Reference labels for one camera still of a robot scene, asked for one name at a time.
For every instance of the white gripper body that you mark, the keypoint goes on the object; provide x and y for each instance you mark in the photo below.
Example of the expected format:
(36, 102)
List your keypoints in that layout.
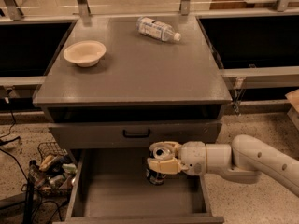
(193, 157)

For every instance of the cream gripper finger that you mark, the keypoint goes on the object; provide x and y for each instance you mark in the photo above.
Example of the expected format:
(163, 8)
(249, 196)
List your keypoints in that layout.
(173, 146)
(168, 167)

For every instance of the blue pepsi can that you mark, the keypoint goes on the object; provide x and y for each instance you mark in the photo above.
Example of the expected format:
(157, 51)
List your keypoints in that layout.
(153, 177)

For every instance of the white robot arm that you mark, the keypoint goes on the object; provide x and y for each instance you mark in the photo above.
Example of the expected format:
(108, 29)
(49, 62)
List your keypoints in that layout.
(241, 161)

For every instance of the grey open middle drawer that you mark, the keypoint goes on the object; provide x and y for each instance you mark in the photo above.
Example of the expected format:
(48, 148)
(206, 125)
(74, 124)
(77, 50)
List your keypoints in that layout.
(111, 188)

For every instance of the grey drawer cabinet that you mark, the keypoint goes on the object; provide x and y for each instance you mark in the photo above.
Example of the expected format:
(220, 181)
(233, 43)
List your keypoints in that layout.
(139, 78)

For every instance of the grey top drawer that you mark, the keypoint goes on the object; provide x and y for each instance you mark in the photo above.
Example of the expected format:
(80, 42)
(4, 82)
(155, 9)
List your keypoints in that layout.
(86, 135)

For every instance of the clear plastic water bottle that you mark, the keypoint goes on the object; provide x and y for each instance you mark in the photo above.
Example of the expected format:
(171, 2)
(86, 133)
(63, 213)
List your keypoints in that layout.
(157, 29)

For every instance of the white paper bowl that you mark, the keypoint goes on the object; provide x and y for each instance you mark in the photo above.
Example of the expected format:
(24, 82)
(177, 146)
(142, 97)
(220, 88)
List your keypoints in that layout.
(85, 53)

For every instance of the black drawer handle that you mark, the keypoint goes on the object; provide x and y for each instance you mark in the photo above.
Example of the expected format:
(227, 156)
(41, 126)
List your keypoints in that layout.
(128, 134)

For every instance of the black wire basket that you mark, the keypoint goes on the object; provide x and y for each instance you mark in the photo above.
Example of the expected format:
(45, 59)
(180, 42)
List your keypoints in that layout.
(55, 175)

